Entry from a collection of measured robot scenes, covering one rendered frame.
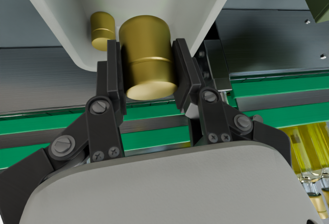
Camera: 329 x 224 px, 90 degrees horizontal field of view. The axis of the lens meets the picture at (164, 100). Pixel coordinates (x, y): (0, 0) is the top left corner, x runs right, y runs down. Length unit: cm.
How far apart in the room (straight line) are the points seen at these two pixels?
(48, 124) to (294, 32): 47
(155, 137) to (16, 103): 25
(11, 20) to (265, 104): 42
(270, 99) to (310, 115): 7
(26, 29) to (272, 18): 43
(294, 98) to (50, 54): 45
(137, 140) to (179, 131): 8
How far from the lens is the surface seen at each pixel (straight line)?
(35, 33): 38
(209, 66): 26
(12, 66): 41
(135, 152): 51
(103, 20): 27
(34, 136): 37
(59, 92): 35
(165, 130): 33
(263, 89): 32
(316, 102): 39
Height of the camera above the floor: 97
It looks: 15 degrees down
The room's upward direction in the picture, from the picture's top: 172 degrees clockwise
